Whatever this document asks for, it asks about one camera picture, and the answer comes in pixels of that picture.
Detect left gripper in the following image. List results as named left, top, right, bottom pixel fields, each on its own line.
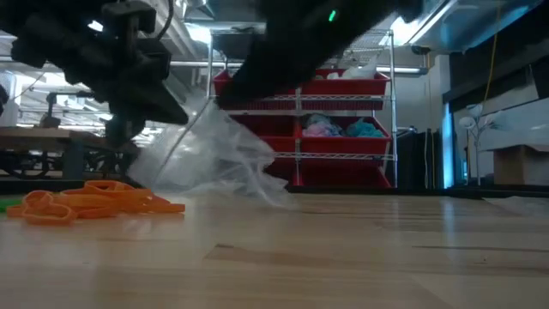
left=10, top=16, right=190, bottom=147

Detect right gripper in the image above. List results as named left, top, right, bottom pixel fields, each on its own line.
left=216, top=0, right=425, bottom=109

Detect orange rubber bands heap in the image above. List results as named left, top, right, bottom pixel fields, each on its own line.
left=6, top=179, right=186, bottom=227

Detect pink cloth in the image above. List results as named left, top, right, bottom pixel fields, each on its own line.
left=301, top=113, right=342, bottom=138

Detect white plastic bag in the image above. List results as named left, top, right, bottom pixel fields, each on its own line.
left=326, top=54, right=379, bottom=81

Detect teal cloth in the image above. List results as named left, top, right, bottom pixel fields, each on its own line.
left=345, top=118, right=386, bottom=139

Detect black folded panels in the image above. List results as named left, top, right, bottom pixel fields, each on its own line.
left=396, top=127, right=443, bottom=190

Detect white flower-shaped floor lamp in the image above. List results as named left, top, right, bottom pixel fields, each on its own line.
left=457, top=102, right=505, bottom=186

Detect cardboard box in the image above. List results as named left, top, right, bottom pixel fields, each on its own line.
left=492, top=144, right=549, bottom=186

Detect chrome wire shelving cart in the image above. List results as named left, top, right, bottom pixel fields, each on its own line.
left=207, top=27, right=398, bottom=190

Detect black metal stand frame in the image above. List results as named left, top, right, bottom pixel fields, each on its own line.
left=45, top=91, right=108, bottom=130

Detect yellow extension cable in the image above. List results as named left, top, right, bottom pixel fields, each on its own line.
left=483, top=0, right=504, bottom=104

